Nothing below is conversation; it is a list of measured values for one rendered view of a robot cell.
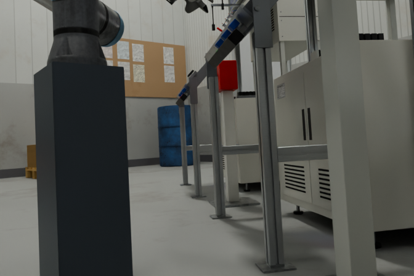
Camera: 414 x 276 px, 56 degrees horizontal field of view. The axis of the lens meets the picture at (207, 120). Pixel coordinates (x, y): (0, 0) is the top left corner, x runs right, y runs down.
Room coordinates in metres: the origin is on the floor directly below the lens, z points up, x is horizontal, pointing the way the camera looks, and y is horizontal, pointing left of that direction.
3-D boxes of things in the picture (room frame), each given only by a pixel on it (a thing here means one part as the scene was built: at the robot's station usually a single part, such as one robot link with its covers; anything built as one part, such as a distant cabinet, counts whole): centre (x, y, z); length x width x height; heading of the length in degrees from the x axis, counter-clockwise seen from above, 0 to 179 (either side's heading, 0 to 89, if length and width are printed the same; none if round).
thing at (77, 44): (1.02, 0.33, 0.60); 0.15 x 0.15 x 0.10
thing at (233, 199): (2.17, -0.12, 0.39); 0.24 x 0.24 x 0.78; 10
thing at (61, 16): (1.03, 0.33, 0.72); 0.13 x 0.12 x 0.14; 169
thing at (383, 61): (1.53, -0.70, 0.31); 0.70 x 0.65 x 0.62; 10
